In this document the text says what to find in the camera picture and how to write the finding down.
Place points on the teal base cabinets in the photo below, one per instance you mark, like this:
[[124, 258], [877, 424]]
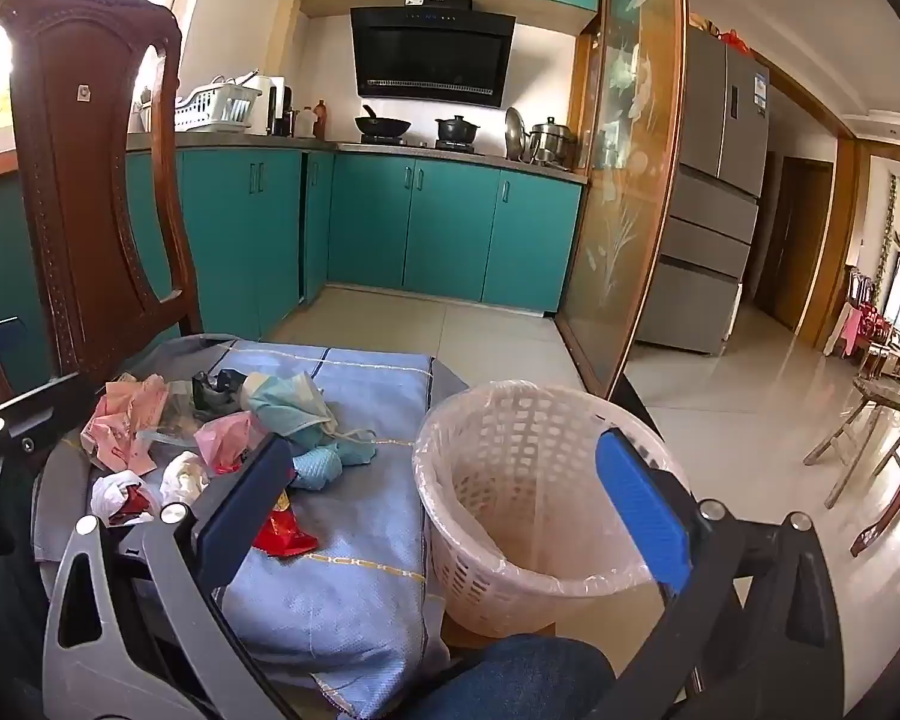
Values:
[[450, 232]]

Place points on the steel stock pot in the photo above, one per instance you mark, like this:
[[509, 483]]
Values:
[[551, 142]]

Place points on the pink covered chairs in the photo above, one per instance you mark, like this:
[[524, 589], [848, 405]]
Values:
[[866, 319]]

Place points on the white and red crumpled wrapper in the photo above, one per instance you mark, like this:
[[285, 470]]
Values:
[[116, 491]]

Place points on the black cooking pot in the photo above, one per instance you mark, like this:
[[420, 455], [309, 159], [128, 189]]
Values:
[[456, 131]]

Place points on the wooden bench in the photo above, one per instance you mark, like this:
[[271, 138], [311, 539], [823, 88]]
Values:
[[881, 397]]

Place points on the black crumpled bag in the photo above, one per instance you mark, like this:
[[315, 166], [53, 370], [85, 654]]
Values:
[[217, 390]]

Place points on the red snack wrapper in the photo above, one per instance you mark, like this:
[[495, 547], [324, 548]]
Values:
[[285, 532]]

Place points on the etched glass sliding door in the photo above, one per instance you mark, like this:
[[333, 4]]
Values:
[[622, 165]]

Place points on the black wok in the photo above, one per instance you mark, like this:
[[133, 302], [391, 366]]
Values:
[[381, 125]]

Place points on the grey kitchen countertop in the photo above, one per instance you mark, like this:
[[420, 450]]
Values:
[[270, 141]]

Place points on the gas stove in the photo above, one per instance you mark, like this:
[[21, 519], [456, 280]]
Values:
[[420, 144]]

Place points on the silver refrigerator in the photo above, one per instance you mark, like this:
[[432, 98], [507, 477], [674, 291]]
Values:
[[709, 187]]

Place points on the black thermos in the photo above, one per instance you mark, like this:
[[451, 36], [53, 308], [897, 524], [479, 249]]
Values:
[[282, 112]]

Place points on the pink printed wrapper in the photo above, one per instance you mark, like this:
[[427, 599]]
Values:
[[127, 420]]

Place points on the blue woven tablecloth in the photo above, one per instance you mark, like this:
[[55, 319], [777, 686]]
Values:
[[360, 540]]

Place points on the pink plastic bag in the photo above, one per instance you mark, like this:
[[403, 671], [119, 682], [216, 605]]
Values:
[[225, 442]]

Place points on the white kitchen appliance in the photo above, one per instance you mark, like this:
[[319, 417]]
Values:
[[262, 101]]

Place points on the brown wooden door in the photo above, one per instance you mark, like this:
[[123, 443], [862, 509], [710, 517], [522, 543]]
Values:
[[795, 240]]

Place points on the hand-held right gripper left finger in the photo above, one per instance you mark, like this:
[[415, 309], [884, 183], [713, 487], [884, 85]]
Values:
[[244, 499]]

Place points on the white crumpled tissue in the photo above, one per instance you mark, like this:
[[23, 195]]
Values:
[[184, 476]]

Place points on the red bag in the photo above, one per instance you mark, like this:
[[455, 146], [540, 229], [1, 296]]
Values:
[[735, 41]]

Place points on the person's leg in jeans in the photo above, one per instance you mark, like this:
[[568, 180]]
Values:
[[510, 679]]

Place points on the white dish rack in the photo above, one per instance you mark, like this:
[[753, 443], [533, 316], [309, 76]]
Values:
[[214, 109]]

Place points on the carved wooden chair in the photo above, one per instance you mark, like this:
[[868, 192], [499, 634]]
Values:
[[82, 202]]

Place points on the blue face mask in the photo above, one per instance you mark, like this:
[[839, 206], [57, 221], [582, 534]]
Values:
[[330, 465], [292, 405]]

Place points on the steel pot lid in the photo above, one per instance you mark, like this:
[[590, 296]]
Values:
[[514, 133]]

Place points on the clear plastic bag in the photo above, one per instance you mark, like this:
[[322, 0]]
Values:
[[172, 420]]

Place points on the black range hood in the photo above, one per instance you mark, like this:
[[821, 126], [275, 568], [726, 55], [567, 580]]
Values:
[[431, 52]]

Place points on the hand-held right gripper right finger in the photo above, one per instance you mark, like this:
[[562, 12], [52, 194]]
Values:
[[641, 510]]

